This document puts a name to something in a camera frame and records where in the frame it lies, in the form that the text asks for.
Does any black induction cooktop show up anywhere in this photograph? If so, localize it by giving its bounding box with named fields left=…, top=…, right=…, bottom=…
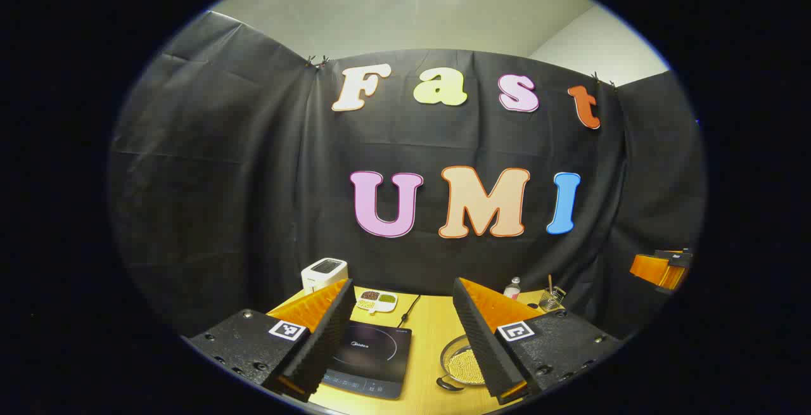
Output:
left=320, top=320, right=412, bottom=400

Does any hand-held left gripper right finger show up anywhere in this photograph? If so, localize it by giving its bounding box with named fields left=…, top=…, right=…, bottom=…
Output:
left=452, top=277, right=623, bottom=406

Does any black power cable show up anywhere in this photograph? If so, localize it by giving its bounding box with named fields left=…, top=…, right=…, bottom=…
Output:
left=398, top=295, right=421, bottom=329

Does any steel pot with black handle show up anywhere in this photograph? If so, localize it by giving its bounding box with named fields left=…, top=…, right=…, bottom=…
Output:
left=436, top=334, right=492, bottom=393

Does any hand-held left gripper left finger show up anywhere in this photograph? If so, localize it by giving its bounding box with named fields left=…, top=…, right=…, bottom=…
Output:
left=187, top=278, right=357, bottom=403

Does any white divided dish with beans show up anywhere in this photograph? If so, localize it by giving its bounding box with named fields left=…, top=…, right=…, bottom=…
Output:
left=356, top=290, right=399, bottom=314

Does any white toaster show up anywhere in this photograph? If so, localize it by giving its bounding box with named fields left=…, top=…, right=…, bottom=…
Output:
left=301, top=257, right=349, bottom=295

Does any wire mesh holder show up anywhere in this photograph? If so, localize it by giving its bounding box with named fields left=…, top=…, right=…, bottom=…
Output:
left=539, top=287, right=566, bottom=312

